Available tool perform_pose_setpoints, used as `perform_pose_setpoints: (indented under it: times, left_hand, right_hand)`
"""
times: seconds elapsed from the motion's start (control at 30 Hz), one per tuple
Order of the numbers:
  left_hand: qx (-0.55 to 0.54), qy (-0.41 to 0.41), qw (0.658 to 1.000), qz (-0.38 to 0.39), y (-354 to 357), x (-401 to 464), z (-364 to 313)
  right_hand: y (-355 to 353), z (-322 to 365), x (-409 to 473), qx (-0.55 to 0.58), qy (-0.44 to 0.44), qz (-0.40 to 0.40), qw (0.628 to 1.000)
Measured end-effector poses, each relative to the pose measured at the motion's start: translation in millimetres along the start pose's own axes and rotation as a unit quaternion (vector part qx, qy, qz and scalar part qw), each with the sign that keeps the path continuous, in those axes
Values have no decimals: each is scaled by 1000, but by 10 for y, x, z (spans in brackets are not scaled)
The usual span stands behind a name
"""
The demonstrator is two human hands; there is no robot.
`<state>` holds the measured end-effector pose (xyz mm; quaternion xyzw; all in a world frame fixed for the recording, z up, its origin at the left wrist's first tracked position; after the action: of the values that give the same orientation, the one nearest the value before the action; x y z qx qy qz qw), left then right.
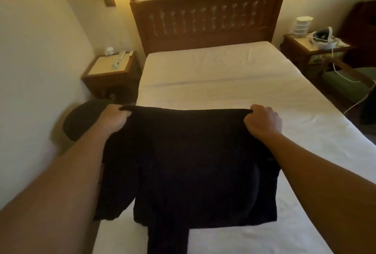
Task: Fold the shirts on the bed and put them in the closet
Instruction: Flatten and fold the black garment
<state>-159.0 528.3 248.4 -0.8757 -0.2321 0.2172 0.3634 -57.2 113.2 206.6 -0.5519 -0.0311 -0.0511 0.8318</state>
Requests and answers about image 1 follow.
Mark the person's right forearm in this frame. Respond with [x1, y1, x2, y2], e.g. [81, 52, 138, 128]
[264, 133, 376, 254]

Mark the white charger cable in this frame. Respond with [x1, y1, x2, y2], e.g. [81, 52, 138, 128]
[330, 48, 376, 116]

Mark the green wooden armchair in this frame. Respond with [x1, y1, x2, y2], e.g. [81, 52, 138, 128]
[322, 0, 376, 105]

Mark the white cups stack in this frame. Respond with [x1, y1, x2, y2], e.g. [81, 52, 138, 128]
[292, 16, 315, 38]

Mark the black round stool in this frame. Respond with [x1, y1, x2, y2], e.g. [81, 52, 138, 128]
[62, 98, 115, 143]

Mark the wooden nightstand with phone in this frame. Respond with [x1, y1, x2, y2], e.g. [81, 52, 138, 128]
[280, 32, 354, 74]

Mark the person's right hand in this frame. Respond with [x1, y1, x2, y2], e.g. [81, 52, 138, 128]
[243, 104, 284, 143]

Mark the wooden nightstand with remote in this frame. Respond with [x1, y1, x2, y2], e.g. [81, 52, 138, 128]
[81, 51, 143, 102]

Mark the wooden headboard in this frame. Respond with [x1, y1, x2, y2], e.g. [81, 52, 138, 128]
[127, 0, 291, 56]

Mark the white remote control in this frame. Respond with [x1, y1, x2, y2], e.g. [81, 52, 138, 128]
[112, 50, 127, 71]

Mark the person's left hand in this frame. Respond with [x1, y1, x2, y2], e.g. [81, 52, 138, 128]
[95, 103, 134, 137]

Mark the white bed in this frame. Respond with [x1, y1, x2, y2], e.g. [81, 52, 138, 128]
[91, 40, 376, 254]

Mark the person's left forearm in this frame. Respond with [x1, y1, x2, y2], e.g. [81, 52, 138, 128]
[0, 127, 121, 254]

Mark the black t-shirt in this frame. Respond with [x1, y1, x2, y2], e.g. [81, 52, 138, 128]
[94, 104, 282, 254]

